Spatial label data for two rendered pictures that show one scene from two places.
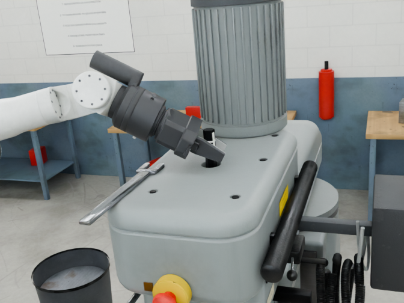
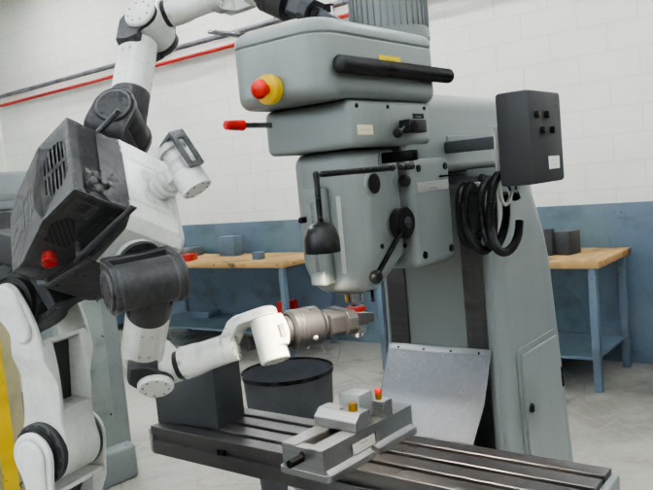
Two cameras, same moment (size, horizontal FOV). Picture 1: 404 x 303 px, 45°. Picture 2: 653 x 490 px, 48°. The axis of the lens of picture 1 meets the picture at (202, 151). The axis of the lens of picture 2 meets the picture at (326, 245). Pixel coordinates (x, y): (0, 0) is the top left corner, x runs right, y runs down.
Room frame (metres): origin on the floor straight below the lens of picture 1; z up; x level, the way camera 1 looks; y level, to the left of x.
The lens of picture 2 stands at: (-0.75, -0.46, 1.57)
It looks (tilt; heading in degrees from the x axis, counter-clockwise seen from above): 5 degrees down; 17
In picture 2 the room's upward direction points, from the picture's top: 5 degrees counter-clockwise
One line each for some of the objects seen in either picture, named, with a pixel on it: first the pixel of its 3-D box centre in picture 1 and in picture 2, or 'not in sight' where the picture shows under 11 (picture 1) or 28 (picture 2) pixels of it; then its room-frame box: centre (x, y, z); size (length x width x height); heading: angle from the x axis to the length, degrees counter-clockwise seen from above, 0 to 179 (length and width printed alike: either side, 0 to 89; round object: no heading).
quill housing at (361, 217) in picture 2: not in sight; (349, 220); (0.88, -0.02, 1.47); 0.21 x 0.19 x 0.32; 69
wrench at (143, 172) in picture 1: (124, 190); (252, 36); (0.77, 0.14, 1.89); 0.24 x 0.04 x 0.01; 158
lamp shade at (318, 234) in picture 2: not in sight; (322, 236); (0.65, -0.02, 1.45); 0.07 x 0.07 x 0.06
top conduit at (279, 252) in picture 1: (293, 208); (397, 70); (0.85, -0.16, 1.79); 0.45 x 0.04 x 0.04; 159
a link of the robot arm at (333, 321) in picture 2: not in sight; (323, 324); (0.81, 0.05, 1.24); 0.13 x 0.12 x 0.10; 48
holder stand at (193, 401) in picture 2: not in sight; (197, 384); (1.06, 0.52, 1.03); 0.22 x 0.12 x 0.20; 77
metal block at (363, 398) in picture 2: not in sight; (356, 403); (0.88, 0.01, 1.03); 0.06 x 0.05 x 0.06; 67
